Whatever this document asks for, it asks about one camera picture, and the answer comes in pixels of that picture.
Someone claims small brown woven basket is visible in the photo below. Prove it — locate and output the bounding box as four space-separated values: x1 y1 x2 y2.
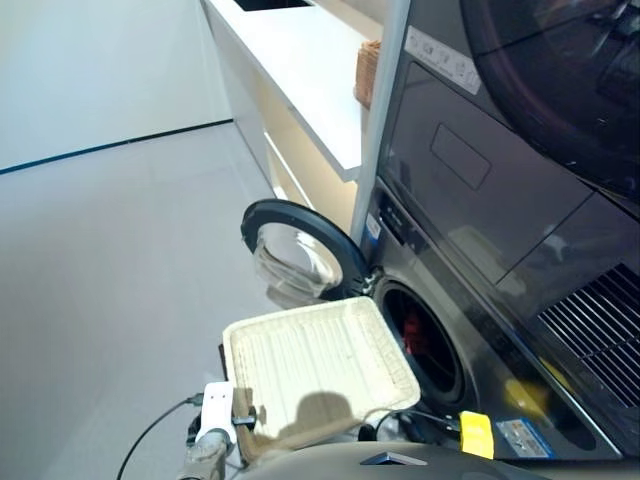
353 38 382 107

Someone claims round washing machine door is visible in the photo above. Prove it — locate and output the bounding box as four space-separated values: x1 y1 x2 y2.
240 198 374 306

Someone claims blue and white washer sticker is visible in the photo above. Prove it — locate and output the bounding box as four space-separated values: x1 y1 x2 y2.
495 418 556 459

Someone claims black sink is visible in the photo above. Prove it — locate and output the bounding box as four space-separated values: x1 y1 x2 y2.
233 0 316 12

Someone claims white cabinet side panel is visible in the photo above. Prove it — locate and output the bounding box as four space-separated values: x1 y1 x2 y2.
349 0 414 246

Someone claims red garment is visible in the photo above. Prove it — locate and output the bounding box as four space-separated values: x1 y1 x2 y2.
399 309 426 356

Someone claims dark stacked dryer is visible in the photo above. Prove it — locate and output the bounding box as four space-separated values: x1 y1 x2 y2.
377 0 640 411

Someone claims white dryer instruction sticker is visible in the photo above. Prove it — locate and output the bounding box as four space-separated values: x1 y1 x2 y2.
405 25 482 96

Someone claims grey robot torso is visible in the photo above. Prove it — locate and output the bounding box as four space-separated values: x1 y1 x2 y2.
244 439 551 480

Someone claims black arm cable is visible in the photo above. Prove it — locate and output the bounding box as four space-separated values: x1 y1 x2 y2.
117 393 205 480
372 409 461 437

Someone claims pale woven laundry basket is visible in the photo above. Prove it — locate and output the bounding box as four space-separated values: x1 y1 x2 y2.
222 294 422 454

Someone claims white counter cabinet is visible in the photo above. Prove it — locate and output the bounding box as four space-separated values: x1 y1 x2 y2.
199 0 386 236

